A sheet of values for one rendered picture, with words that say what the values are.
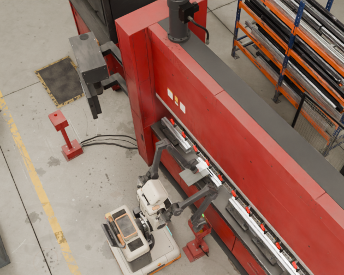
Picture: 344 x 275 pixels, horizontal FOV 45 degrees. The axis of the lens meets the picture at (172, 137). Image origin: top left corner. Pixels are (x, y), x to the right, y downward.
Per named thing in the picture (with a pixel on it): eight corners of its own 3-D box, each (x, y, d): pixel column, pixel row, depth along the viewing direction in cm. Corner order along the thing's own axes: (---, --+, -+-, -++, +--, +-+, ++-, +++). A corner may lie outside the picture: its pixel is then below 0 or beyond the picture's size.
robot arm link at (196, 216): (210, 185, 378) (214, 193, 370) (215, 186, 381) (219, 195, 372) (188, 217, 397) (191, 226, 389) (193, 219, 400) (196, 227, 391)
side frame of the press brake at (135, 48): (138, 154, 557) (113, 19, 366) (189, 124, 582) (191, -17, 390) (148, 167, 546) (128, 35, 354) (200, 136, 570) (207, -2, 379)
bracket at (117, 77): (100, 84, 477) (99, 81, 471) (118, 76, 484) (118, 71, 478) (118, 107, 458) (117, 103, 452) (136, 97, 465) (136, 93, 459)
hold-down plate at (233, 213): (225, 208, 416) (225, 207, 414) (229, 205, 418) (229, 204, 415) (244, 232, 402) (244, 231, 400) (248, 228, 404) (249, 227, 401)
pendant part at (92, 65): (85, 92, 476) (67, 36, 406) (105, 85, 481) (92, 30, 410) (97, 125, 450) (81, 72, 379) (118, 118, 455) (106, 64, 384)
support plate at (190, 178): (178, 174, 427) (178, 173, 426) (199, 161, 434) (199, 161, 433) (188, 186, 418) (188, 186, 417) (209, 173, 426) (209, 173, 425)
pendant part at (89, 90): (82, 90, 460) (75, 67, 430) (93, 87, 462) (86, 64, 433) (93, 120, 437) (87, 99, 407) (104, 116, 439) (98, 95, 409)
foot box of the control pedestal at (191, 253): (182, 248, 484) (182, 244, 474) (200, 238, 490) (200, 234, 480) (190, 263, 474) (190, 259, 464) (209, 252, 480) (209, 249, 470)
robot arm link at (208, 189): (209, 180, 373) (212, 187, 366) (216, 187, 382) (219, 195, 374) (168, 205, 381) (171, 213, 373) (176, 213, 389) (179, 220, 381)
